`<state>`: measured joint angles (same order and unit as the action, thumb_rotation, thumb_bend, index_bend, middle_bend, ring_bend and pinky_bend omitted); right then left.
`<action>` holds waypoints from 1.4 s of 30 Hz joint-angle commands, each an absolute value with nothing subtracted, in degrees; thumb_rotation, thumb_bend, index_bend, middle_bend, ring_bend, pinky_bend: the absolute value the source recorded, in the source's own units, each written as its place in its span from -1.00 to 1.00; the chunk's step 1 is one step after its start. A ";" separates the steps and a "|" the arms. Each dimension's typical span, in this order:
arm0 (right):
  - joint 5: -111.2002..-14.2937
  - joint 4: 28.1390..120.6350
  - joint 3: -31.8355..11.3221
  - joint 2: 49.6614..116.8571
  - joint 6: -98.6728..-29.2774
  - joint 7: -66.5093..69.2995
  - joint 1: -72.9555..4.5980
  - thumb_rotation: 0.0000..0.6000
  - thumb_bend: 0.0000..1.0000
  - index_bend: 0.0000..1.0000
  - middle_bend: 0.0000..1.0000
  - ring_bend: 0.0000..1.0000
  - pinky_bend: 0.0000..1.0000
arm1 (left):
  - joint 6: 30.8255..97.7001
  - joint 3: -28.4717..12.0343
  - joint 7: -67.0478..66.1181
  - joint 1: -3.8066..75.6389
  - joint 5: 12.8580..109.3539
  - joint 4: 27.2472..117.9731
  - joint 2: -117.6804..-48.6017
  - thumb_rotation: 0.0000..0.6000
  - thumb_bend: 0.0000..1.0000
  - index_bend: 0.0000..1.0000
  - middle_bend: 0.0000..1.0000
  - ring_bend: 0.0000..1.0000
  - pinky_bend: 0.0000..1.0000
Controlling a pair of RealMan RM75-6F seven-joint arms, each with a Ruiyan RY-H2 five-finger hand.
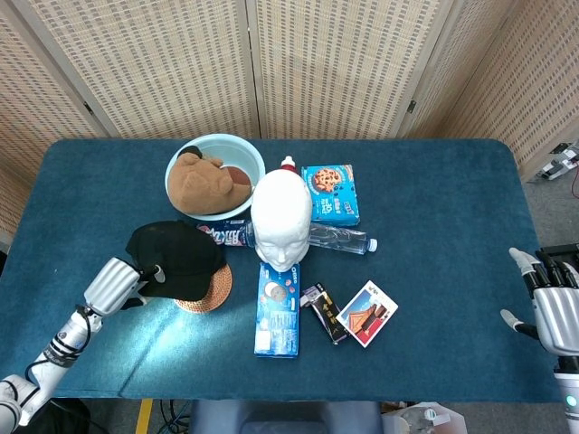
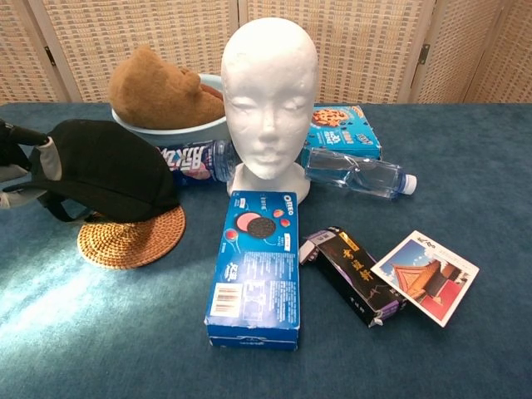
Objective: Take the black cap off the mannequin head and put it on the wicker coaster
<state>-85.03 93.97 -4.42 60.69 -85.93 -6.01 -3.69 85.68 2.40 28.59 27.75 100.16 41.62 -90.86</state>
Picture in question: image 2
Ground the black baseball cap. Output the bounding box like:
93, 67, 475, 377
28, 118, 180, 224

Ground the brown plush toy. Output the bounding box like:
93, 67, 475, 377
108, 44, 228, 131

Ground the woven folding screen panel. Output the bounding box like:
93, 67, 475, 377
239, 0, 437, 105
27, 0, 244, 105
465, 0, 532, 105
0, 0, 78, 105
409, 0, 506, 105

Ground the black box with gold lettering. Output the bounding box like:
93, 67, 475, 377
298, 226, 408, 329

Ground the clear plastic water bottle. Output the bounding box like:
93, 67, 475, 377
303, 147, 418, 200

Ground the round woven rattan coaster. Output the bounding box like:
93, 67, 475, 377
76, 203, 187, 271

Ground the blue Oreo box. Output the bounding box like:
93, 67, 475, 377
203, 190, 301, 352

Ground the white foam mannequin head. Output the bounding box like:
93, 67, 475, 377
220, 17, 320, 204

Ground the postcard with red building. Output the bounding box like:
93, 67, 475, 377
370, 230, 480, 328

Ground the blue labelled drink bottle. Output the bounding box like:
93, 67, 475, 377
156, 139, 239, 189

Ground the blue tablecloth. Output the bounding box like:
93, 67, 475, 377
0, 101, 532, 399

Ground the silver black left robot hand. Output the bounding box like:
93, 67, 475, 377
0, 118, 64, 211

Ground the blue chocolate chip cookie box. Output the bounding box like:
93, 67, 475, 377
305, 104, 382, 161

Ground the light blue plastic basin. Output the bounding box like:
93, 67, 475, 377
111, 72, 229, 147

